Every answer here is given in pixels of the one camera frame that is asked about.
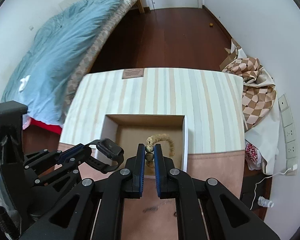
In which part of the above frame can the white wall power strip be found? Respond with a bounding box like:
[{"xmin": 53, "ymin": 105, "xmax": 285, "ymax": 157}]
[{"xmin": 278, "ymin": 93, "xmax": 298, "ymax": 176}]

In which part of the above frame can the checkered brown cloth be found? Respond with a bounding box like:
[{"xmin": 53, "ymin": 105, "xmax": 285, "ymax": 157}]
[{"xmin": 219, "ymin": 38, "xmax": 277, "ymax": 132}]

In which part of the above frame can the white charger cable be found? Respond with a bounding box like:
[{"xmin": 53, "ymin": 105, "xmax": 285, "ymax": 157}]
[{"xmin": 249, "ymin": 164, "xmax": 299, "ymax": 211}]

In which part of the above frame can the red bed sheet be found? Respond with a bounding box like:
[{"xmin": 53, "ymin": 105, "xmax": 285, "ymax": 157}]
[{"xmin": 30, "ymin": 118, "xmax": 62, "ymax": 135}]

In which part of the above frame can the wooden bead bracelet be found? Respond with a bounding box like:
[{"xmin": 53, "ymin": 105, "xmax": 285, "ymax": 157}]
[{"xmin": 144, "ymin": 133, "xmax": 175, "ymax": 170}]

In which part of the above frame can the white cardboard box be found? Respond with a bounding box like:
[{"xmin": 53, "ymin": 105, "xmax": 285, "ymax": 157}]
[{"xmin": 93, "ymin": 114, "xmax": 189, "ymax": 171}]

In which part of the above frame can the black smart watch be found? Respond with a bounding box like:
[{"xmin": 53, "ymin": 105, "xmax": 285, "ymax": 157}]
[{"xmin": 85, "ymin": 138, "xmax": 124, "ymax": 174}]

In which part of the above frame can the patterned mattress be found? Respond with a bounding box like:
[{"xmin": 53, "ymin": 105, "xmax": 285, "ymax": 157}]
[{"xmin": 62, "ymin": 0, "xmax": 139, "ymax": 114}]

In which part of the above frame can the striped table cloth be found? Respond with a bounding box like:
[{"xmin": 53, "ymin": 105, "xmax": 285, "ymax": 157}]
[{"xmin": 60, "ymin": 68, "xmax": 244, "ymax": 154}]

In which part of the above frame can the light blue duvet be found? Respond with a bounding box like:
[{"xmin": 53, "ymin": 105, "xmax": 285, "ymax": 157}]
[{"xmin": 1, "ymin": 0, "xmax": 123, "ymax": 126}]

